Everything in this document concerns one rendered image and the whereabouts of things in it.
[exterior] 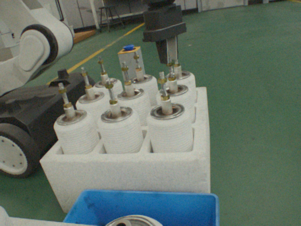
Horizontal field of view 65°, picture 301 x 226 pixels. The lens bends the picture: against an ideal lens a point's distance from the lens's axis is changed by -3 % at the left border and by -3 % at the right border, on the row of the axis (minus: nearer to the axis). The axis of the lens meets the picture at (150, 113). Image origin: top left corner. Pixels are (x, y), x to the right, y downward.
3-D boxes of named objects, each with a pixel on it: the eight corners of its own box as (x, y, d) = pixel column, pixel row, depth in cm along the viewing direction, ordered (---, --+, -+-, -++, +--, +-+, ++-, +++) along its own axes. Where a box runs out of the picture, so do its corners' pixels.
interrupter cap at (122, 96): (142, 88, 70) (142, 85, 70) (146, 97, 64) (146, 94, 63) (116, 93, 70) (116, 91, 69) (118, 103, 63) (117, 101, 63)
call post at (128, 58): (134, 128, 102) (117, 54, 89) (138, 119, 108) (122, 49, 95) (150, 127, 100) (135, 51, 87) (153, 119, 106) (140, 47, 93)
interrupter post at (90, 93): (87, 101, 68) (83, 90, 67) (88, 98, 71) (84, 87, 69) (95, 99, 69) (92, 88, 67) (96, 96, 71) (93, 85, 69)
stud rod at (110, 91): (117, 110, 55) (109, 78, 52) (113, 110, 55) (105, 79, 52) (118, 108, 56) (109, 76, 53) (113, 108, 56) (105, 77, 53)
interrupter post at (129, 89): (134, 93, 68) (132, 81, 66) (135, 96, 66) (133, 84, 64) (126, 95, 68) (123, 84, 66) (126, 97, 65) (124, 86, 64)
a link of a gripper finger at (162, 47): (160, 62, 60) (156, 37, 58) (170, 63, 58) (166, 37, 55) (156, 64, 59) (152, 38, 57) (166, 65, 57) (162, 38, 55)
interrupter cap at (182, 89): (194, 88, 63) (194, 85, 63) (177, 99, 59) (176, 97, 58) (171, 85, 68) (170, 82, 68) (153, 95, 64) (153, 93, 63)
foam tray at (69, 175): (63, 213, 65) (38, 160, 58) (110, 136, 99) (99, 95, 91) (210, 221, 55) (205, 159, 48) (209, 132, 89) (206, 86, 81)
